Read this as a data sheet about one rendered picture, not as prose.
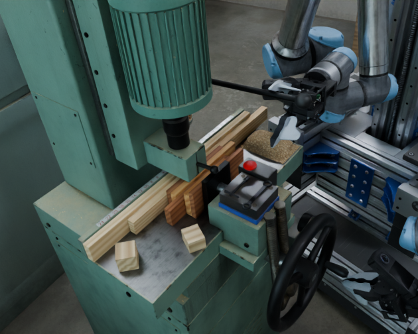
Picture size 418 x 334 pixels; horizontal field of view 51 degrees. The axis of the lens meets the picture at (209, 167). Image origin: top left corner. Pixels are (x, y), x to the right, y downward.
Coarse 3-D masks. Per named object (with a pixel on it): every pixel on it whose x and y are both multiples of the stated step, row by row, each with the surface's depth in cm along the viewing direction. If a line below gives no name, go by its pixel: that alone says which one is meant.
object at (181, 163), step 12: (156, 132) 107; (144, 144) 105; (156, 144) 103; (192, 144) 102; (156, 156) 105; (168, 156) 102; (180, 156) 99; (192, 156) 99; (204, 156) 103; (168, 168) 105; (180, 168) 101; (192, 168) 101; (204, 168) 106
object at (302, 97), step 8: (216, 80) 103; (232, 88) 100; (240, 88) 99; (248, 88) 97; (256, 88) 96; (272, 96) 94; (280, 96) 93; (288, 96) 92; (296, 96) 91; (304, 96) 89; (296, 104) 90; (304, 104) 89
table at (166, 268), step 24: (240, 144) 123; (288, 168) 117; (120, 240) 99; (144, 240) 98; (168, 240) 98; (216, 240) 98; (96, 264) 94; (144, 264) 93; (168, 264) 93; (192, 264) 93; (240, 264) 98; (120, 288) 93; (144, 288) 89; (168, 288) 88
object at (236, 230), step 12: (288, 192) 98; (216, 204) 97; (288, 204) 99; (216, 216) 97; (228, 216) 94; (276, 216) 95; (288, 216) 102; (228, 228) 97; (240, 228) 94; (252, 228) 91; (264, 228) 92; (228, 240) 100; (240, 240) 96; (252, 240) 93; (264, 240) 95; (252, 252) 96
